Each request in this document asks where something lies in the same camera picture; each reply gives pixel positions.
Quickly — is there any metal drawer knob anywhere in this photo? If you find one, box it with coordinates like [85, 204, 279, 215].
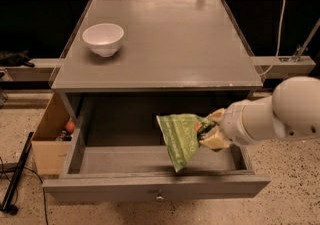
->
[155, 190, 165, 201]

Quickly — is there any white ceramic bowl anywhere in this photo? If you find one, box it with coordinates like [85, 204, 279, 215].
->
[82, 23, 124, 57]

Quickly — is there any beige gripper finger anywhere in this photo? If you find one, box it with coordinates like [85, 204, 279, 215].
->
[199, 126, 231, 151]
[206, 108, 225, 125]

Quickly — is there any black bar on floor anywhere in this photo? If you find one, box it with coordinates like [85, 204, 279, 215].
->
[0, 132, 33, 216]

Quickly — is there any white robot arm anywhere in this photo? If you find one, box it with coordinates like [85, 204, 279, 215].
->
[199, 76, 320, 150]

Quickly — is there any orange round fruit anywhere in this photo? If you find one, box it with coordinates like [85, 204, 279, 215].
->
[65, 121, 75, 134]

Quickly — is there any green jalapeno chip bag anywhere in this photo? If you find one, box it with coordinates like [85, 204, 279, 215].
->
[157, 113, 217, 173]

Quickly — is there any black floor cable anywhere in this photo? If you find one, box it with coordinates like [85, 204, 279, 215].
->
[0, 157, 50, 225]

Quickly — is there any black object on rail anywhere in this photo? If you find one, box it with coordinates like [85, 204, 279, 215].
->
[0, 50, 35, 67]

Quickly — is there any white hanging cable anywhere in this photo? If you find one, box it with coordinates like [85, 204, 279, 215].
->
[258, 0, 287, 78]

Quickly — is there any grey wooden cabinet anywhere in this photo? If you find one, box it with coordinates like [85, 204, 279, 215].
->
[52, 0, 262, 115]

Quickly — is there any brown cardboard box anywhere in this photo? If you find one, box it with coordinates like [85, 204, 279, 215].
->
[31, 94, 76, 175]

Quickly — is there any grey open top drawer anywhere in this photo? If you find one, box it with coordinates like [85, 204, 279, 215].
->
[43, 94, 270, 203]

